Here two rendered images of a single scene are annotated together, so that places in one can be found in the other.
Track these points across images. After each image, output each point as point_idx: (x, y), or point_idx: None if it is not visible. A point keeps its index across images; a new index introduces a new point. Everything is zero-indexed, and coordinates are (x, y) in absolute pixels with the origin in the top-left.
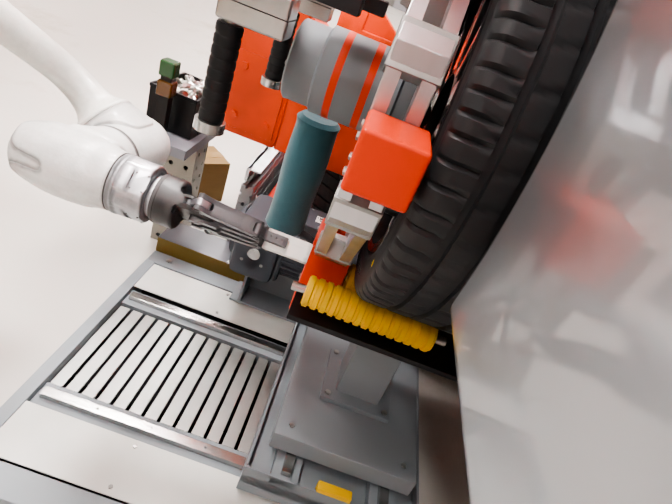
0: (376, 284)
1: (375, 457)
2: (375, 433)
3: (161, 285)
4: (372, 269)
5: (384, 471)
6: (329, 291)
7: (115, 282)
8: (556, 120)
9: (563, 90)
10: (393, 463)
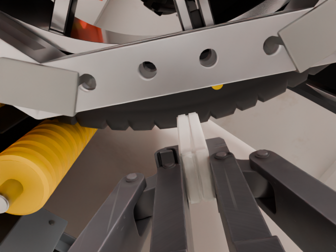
0: (248, 108)
1: (41, 243)
2: (12, 230)
3: None
4: (231, 92)
5: (56, 242)
6: (59, 155)
7: None
8: None
9: None
10: (49, 230)
